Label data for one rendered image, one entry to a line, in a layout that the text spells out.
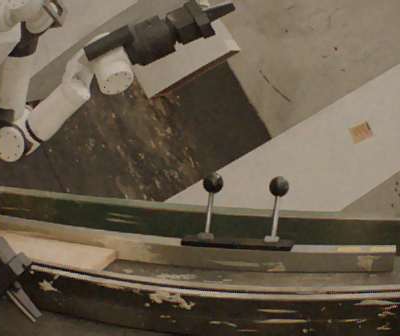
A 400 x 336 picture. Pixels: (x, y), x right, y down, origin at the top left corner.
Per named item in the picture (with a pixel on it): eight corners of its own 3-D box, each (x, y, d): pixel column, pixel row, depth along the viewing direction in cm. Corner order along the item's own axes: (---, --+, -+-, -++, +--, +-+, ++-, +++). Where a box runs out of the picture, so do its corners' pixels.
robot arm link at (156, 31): (206, 24, 162) (150, 48, 162) (188, -10, 156) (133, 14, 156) (223, 47, 151) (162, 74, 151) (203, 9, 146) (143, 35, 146)
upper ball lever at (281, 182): (261, 250, 153) (271, 179, 157) (282, 250, 152) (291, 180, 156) (259, 244, 149) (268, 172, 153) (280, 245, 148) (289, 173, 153)
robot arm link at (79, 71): (136, 66, 154) (84, 111, 158) (123, 37, 158) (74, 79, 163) (115, 55, 149) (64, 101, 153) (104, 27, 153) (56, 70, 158)
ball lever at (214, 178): (196, 246, 155) (206, 175, 160) (217, 248, 154) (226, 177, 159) (191, 240, 152) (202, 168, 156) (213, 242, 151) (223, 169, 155)
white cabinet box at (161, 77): (133, 39, 684) (205, -3, 664) (166, 95, 683) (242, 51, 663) (115, 39, 641) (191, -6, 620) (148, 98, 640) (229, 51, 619)
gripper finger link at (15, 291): (33, 322, 105) (6, 289, 105) (41, 316, 108) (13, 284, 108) (39, 317, 104) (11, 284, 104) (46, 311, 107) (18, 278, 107)
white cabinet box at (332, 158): (174, 196, 583) (410, 57, 525) (218, 269, 582) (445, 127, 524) (146, 211, 525) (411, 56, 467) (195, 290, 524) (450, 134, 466)
